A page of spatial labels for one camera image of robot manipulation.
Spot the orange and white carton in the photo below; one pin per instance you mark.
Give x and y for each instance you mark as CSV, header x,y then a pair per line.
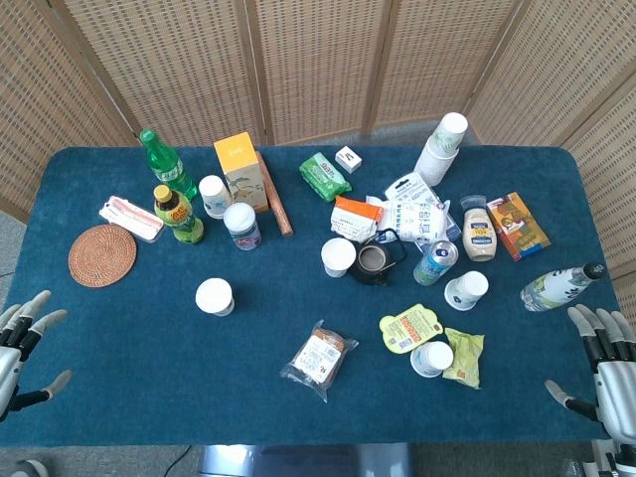
x,y
241,171

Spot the pink white blister pack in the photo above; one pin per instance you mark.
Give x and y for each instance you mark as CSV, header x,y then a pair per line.
x,y
131,217

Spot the blue-print white paper cup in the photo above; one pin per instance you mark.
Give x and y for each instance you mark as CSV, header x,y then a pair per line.
x,y
214,195
467,290

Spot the round woven rattan coaster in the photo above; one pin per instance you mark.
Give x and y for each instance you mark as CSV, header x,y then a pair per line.
x,y
102,256

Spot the yellow-cap green tea bottle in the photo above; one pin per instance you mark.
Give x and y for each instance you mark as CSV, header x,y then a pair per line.
x,y
178,214

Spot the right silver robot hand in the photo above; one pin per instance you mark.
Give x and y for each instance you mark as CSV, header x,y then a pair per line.
x,y
618,387

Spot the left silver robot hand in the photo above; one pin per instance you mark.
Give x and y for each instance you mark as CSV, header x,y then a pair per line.
x,y
10,367

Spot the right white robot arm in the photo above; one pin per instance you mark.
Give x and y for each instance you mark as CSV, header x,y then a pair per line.
x,y
618,459

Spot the green-leaf print paper cup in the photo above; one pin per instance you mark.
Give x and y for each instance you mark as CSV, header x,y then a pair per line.
x,y
448,135

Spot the blue felt table cover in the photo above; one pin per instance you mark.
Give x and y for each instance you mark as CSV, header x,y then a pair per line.
x,y
149,358

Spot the ribbed white paper cup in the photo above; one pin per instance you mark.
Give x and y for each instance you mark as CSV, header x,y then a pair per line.
x,y
433,168

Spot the open white paper cup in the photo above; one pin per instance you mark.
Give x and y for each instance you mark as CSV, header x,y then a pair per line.
x,y
338,256

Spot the plain white paper cup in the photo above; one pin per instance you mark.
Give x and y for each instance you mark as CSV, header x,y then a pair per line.
x,y
214,296

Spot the woven wooden folding screen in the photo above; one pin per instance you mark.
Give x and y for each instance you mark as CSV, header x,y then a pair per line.
x,y
318,64

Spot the small white box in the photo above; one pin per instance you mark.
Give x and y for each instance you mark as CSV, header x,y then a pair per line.
x,y
348,159

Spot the green plastic soda bottle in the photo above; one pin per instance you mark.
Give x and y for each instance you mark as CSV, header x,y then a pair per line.
x,y
166,166

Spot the green wet wipes pack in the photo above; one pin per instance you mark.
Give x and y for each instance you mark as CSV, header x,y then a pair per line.
x,y
324,176

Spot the brown bread in clear bag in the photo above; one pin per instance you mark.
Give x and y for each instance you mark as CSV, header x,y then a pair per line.
x,y
319,358

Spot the black teapot with strainer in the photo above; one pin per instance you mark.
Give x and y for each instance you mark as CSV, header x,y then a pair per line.
x,y
370,261

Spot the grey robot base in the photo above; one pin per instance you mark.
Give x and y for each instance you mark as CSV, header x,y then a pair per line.
x,y
303,459

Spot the yellow green snack bag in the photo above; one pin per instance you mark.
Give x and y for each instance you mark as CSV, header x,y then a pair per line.
x,y
466,358

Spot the brown wooden stick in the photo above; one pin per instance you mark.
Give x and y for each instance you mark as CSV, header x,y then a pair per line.
x,y
276,201

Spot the white blue-text soft pack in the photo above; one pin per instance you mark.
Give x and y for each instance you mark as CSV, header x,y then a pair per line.
x,y
422,218

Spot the beige mayonnaise squeeze bottle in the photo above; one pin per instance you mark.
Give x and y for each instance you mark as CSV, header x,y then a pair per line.
x,y
478,233

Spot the yellow green snack packet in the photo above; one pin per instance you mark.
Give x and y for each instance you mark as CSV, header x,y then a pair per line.
x,y
410,328

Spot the white blue blister card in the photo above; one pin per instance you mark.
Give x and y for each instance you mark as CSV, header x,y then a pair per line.
x,y
408,188

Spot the white-lid plastic jar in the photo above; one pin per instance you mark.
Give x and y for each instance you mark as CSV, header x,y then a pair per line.
x,y
241,226

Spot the blue green drink can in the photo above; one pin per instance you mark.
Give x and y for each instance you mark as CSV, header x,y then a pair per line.
x,y
433,263

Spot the colourful patterned flat box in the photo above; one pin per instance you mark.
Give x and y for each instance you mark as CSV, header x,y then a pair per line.
x,y
518,226

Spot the white blue yoghurt cup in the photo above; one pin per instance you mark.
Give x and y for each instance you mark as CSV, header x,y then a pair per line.
x,y
431,359

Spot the orange and white packet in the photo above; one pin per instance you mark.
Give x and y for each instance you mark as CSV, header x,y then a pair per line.
x,y
355,218

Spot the black-cap glass drink bottle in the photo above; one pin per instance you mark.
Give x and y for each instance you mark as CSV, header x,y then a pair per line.
x,y
556,289

